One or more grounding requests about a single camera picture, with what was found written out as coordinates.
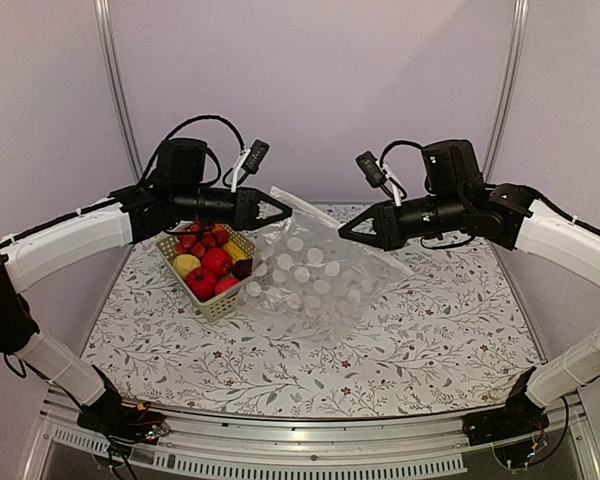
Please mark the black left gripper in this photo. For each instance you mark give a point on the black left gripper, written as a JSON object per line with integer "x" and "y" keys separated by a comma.
{"x": 246, "y": 208}

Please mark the dark purple fruit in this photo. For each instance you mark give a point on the dark purple fruit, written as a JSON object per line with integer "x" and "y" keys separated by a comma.
{"x": 242, "y": 269}

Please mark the aluminium front rail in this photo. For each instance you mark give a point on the aluminium front rail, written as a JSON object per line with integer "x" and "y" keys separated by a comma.
{"x": 210, "y": 445}

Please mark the floral patterned table mat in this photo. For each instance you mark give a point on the floral patterned table mat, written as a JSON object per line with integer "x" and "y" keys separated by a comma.
{"x": 450, "y": 336}

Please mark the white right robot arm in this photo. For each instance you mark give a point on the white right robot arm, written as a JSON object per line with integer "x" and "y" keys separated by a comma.
{"x": 515, "y": 217}

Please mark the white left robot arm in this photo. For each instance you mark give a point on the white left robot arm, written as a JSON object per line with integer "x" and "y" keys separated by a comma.
{"x": 173, "y": 192}

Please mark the yellow corn cob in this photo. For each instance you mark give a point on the yellow corn cob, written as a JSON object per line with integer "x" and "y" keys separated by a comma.
{"x": 235, "y": 252}

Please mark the beige perforated plastic basket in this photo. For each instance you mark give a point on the beige perforated plastic basket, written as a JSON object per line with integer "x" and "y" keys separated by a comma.
{"x": 220, "y": 305}

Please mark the red pomegranate front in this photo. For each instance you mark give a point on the red pomegranate front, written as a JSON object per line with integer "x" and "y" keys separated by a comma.
{"x": 202, "y": 283}

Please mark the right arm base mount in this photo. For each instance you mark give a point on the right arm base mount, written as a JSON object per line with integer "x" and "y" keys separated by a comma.
{"x": 515, "y": 418}

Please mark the left aluminium corner post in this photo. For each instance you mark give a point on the left aluminium corner post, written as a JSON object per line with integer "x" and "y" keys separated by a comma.
{"x": 106, "y": 34}

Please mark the right aluminium corner post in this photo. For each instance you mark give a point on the right aluminium corner post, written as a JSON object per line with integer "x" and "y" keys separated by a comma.
{"x": 506, "y": 95}

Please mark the aluminium corner post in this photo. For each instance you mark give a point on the aluminium corner post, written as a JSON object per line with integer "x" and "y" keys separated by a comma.
{"x": 106, "y": 34}
{"x": 506, "y": 95}

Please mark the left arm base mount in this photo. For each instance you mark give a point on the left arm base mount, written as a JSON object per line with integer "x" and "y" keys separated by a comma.
{"x": 137, "y": 423}

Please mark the yellow lemon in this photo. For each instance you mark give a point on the yellow lemon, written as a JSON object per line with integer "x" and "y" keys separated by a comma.
{"x": 184, "y": 264}

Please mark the red apple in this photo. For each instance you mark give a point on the red apple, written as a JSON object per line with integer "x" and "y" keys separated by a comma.
{"x": 225, "y": 284}

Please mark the red strawberry bunch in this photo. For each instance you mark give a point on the red strawberry bunch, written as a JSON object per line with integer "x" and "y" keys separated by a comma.
{"x": 198, "y": 239}

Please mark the clear dotted zip top bag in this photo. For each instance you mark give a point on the clear dotted zip top bag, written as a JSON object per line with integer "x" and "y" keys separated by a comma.
{"x": 309, "y": 283}

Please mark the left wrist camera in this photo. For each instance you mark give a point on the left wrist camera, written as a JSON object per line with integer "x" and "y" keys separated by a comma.
{"x": 247, "y": 164}

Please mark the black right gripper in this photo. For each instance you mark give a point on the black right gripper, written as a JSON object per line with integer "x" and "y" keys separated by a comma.
{"x": 388, "y": 231}

